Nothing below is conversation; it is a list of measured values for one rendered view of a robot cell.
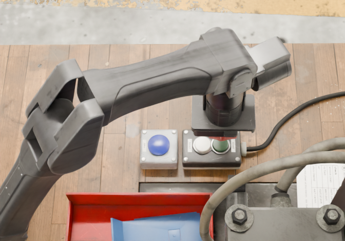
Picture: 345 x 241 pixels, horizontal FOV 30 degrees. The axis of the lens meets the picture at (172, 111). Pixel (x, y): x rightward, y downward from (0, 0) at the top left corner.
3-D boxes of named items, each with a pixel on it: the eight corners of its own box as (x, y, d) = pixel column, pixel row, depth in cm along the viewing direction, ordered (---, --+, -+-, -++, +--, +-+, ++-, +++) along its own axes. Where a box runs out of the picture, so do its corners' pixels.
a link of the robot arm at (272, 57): (264, 46, 103) (272, 0, 92) (292, 88, 99) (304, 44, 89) (200, 75, 101) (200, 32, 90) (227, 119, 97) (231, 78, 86)
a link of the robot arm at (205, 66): (235, 16, 90) (26, 70, 78) (268, 65, 87) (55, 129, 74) (212, 70, 100) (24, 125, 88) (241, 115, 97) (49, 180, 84)
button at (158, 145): (148, 138, 118) (148, 133, 117) (170, 138, 118) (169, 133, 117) (148, 158, 117) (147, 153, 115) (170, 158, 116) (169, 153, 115)
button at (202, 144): (194, 141, 118) (194, 136, 116) (210, 141, 118) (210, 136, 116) (194, 155, 117) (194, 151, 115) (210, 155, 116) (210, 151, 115)
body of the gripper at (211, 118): (192, 98, 107) (192, 75, 101) (253, 99, 107) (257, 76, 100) (191, 133, 104) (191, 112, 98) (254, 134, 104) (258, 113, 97)
